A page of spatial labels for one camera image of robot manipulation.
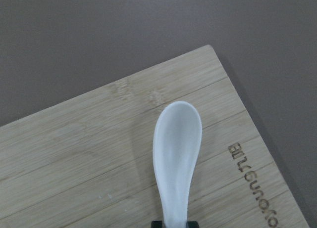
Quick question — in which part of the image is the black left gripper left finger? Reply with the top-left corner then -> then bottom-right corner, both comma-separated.
151,221 -> 163,228

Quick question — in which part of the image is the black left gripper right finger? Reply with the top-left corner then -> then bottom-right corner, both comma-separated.
186,221 -> 199,228

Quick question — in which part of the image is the white ceramic spoon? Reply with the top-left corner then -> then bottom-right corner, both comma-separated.
153,101 -> 202,228

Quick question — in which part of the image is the bamboo cutting board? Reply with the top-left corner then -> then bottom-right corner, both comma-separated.
0,46 -> 308,228

